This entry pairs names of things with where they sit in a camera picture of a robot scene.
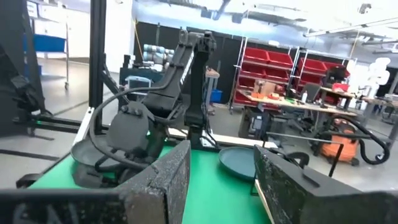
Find wire rack with red bins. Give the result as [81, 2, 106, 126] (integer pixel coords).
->
[292, 48, 352, 106]
[229, 37, 300, 113]

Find black vacuum hose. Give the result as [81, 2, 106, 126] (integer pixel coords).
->
[326, 114, 391, 166]

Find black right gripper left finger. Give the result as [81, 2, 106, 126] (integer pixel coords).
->
[0, 139, 192, 224]

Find thick black sleeved cable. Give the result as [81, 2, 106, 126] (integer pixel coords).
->
[89, 85, 187, 171]

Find small monitor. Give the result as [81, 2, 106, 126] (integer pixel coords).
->
[125, 76, 152, 95]

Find white cart with blue bin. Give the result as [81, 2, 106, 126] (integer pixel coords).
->
[23, 0, 70, 90]

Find orange shop vacuum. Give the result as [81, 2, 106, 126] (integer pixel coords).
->
[320, 119, 361, 166]

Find dark teal plate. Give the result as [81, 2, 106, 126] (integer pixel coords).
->
[218, 146, 258, 182]

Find green table mat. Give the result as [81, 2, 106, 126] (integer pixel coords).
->
[29, 144, 271, 224]

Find black aluminium frame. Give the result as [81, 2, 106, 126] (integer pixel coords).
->
[15, 0, 108, 189]

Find dark grey plate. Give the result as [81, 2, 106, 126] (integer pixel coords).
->
[70, 136, 125, 169]

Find wooden workbench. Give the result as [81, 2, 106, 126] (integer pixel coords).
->
[238, 88, 358, 138]

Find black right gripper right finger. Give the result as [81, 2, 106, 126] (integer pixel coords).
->
[253, 145, 398, 224]

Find blue bin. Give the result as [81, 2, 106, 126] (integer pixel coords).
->
[210, 89, 224, 104]

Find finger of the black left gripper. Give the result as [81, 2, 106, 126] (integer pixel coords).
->
[72, 163, 137, 187]

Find grey fabric rolls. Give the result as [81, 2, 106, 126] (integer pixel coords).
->
[142, 43, 175, 65]

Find cardboard box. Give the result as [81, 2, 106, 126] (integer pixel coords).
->
[253, 80, 277, 96]

